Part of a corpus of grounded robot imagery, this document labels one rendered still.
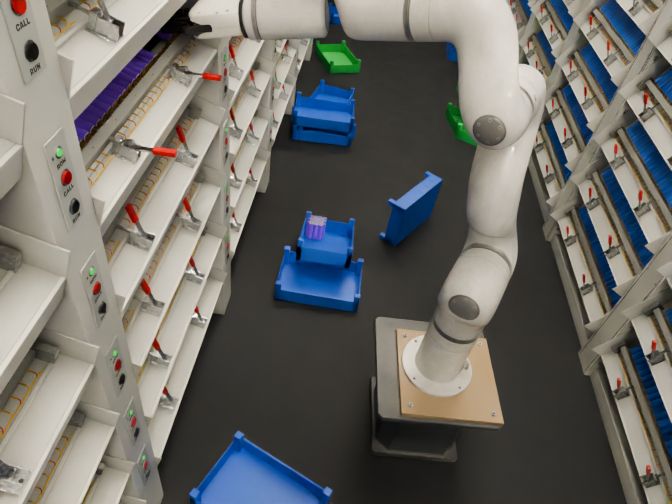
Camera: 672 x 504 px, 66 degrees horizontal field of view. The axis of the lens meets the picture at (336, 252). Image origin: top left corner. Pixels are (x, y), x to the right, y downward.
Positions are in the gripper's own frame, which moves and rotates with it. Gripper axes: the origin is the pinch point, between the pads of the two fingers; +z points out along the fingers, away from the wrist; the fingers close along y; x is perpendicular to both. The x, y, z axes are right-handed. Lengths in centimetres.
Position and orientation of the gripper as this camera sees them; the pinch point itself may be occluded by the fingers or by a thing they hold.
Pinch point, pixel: (172, 21)
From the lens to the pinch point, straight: 119.6
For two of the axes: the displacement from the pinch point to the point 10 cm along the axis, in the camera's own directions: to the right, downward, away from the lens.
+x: 0.8, 7.3, 6.8
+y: -1.0, 6.8, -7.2
